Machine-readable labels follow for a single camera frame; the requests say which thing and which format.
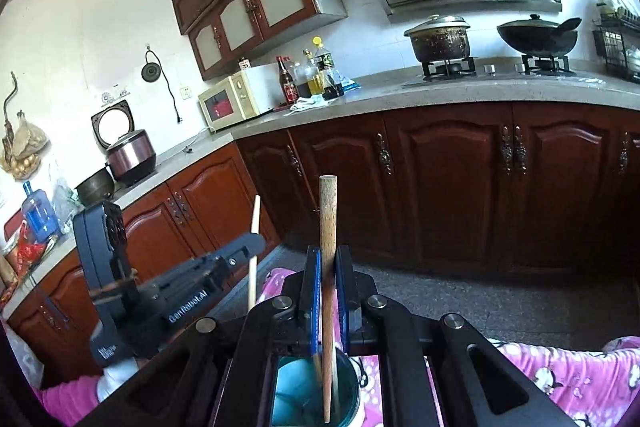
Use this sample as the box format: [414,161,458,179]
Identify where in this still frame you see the black corded wall device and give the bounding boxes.
[141,49,181,126]

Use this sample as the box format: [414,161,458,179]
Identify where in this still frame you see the gas stove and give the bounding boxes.
[402,56,608,88]

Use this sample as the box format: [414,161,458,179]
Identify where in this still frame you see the pink penguin print cloth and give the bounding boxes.
[40,269,640,427]

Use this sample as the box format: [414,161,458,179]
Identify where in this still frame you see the brown lower kitchen cabinets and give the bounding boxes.
[0,99,640,375]

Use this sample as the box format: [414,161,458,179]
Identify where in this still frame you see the white rag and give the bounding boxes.
[290,96,334,112]

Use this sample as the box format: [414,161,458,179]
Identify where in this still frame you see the red label brown bottle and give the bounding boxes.
[276,56,300,105]

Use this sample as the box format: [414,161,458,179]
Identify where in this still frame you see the black wire dish rack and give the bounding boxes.
[592,14,640,84]

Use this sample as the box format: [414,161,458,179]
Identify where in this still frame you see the hanging plastic bag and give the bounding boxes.
[2,72,51,164]

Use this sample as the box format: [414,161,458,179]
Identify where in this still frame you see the white power cable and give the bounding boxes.
[182,126,217,156]

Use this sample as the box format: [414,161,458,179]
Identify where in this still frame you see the white floral teal-rimmed utensil cup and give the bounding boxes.
[267,349,366,427]

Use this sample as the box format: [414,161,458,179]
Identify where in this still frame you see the metal cooking pot with lid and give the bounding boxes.
[404,14,473,64]

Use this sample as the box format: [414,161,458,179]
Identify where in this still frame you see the red snack bag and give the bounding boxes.
[5,217,52,279]

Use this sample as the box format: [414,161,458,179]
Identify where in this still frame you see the yellow oil bottle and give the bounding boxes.
[302,49,325,96]

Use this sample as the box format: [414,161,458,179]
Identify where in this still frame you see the yellow cap dark bottle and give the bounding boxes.
[313,37,346,100]

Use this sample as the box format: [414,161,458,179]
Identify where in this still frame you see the black wok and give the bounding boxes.
[496,13,581,58]

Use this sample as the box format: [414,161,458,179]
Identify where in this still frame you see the pink rice cooker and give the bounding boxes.
[91,99,159,187]

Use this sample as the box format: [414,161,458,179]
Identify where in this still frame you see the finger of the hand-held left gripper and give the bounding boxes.
[140,233,269,296]
[209,258,250,294]

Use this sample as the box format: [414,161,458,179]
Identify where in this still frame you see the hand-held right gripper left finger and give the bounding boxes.
[97,246,323,427]

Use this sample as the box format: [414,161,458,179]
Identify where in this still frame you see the small clear glass bottle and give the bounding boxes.
[295,61,312,100]

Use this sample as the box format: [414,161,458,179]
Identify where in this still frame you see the grey kitchen countertop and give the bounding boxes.
[0,69,640,308]

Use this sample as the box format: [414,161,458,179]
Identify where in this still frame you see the thin bamboo chopstick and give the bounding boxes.
[247,195,262,314]

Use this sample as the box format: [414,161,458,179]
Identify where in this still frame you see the clear plastic bag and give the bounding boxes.
[52,179,84,229]

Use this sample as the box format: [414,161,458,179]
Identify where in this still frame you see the net bag of garlic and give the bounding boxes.
[0,154,42,180]

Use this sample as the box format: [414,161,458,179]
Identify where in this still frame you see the blue water jug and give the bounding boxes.
[21,181,62,241]

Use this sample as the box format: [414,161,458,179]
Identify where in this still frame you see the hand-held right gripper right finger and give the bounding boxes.
[335,246,568,427]

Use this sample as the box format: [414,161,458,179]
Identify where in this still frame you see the cream microwave oven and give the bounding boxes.
[197,64,281,132]

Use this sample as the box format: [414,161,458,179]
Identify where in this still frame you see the black inner cooking pot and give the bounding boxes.
[75,167,116,208]

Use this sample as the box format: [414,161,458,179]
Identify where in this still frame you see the dark brown wooden chopstick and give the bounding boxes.
[319,175,339,424]

